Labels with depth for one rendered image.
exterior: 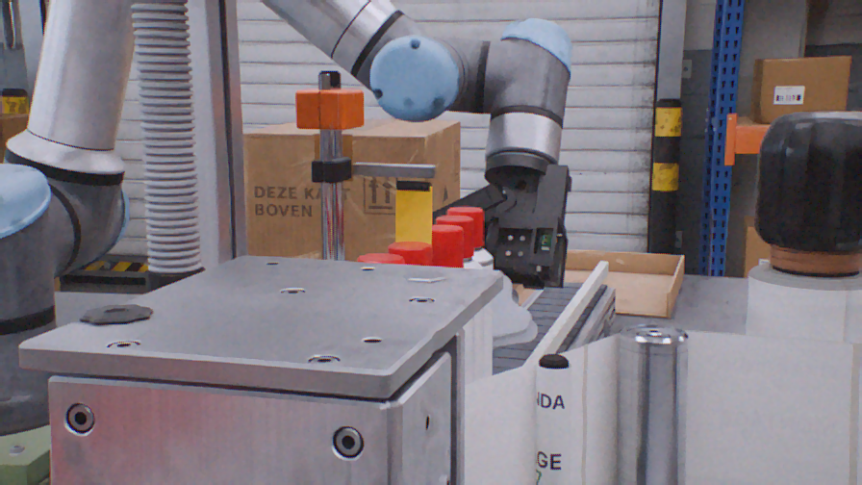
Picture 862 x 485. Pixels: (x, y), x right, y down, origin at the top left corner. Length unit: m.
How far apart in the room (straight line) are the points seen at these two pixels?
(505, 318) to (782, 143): 0.33
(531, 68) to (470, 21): 4.12
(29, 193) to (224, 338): 0.81
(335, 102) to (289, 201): 0.58
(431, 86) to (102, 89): 0.40
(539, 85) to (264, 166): 0.46
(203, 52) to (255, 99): 4.70
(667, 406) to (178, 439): 0.36
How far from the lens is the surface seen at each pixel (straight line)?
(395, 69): 0.96
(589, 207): 5.19
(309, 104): 0.83
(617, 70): 5.14
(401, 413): 0.29
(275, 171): 1.40
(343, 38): 0.99
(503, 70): 1.09
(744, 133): 4.45
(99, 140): 1.23
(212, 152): 0.77
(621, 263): 1.94
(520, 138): 1.06
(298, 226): 1.40
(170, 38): 0.66
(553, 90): 1.09
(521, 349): 1.26
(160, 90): 0.66
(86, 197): 1.22
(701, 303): 1.75
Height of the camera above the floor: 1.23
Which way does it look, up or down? 10 degrees down
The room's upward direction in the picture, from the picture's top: straight up
